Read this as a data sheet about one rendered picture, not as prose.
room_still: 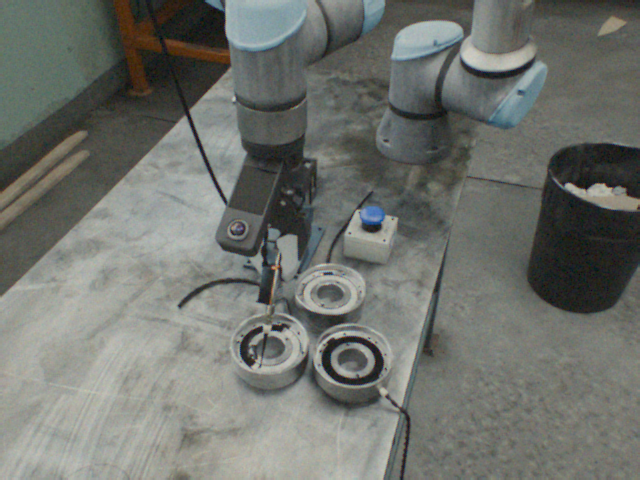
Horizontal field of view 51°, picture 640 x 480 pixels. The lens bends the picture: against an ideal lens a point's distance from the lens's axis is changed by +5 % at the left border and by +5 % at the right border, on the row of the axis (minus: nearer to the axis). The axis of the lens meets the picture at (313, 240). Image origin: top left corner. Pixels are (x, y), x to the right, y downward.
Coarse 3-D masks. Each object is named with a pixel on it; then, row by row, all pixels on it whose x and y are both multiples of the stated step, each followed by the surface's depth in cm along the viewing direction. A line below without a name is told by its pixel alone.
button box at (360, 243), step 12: (348, 228) 103; (360, 228) 103; (372, 228) 102; (384, 228) 103; (396, 228) 106; (348, 240) 102; (360, 240) 101; (372, 240) 100; (384, 240) 100; (348, 252) 103; (360, 252) 102; (372, 252) 102; (384, 252) 101; (384, 264) 102
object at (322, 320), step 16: (304, 272) 95; (320, 272) 97; (336, 272) 97; (352, 272) 96; (304, 288) 95; (320, 288) 95; (336, 288) 96; (304, 304) 91; (320, 304) 92; (336, 304) 92; (320, 320) 90; (336, 320) 90; (352, 320) 91
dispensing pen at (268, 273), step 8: (280, 256) 81; (272, 264) 83; (264, 272) 80; (272, 272) 80; (264, 280) 80; (272, 280) 80; (264, 288) 80; (272, 288) 80; (264, 296) 80; (272, 312) 82; (264, 320) 82; (272, 320) 82; (264, 328) 82; (264, 336) 83; (264, 344) 83; (264, 352) 83
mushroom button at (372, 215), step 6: (366, 210) 101; (372, 210) 101; (378, 210) 101; (360, 216) 101; (366, 216) 100; (372, 216) 100; (378, 216) 100; (384, 216) 101; (366, 222) 100; (372, 222) 100; (378, 222) 100
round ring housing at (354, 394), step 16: (320, 336) 86; (336, 336) 87; (368, 336) 88; (320, 352) 85; (336, 352) 85; (352, 352) 87; (368, 352) 85; (384, 352) 85; (320, 368) 83; (336, 368) 83; (368, 368) 83; (384, 368) 84; (320, 384) 83; (336, 384) 80; (368, 384) 80; (384, 384) 82; (352, 400) 82; (368, 400) 83
